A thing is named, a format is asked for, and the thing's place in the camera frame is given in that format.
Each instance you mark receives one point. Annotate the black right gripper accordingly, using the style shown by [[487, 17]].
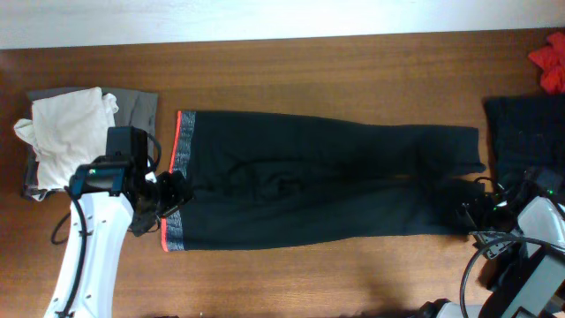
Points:
[[474, 208]]

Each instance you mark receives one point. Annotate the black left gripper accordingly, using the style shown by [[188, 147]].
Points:
[[178, 194]]

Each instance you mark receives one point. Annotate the black leggings with pink waistband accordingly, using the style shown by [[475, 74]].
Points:
[[260, 180]]

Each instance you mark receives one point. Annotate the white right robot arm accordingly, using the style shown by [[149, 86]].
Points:
[[528, 276]]

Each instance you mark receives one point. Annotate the grey folded garment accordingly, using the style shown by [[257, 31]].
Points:
[[136, 109]]

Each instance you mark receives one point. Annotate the black garment pile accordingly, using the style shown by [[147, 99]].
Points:
[[526, 132]]

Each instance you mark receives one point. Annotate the white folded shirt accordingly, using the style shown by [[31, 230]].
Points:
[[66, 131]]

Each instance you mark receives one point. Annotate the red cloth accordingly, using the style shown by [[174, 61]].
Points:
[[550, 59]]

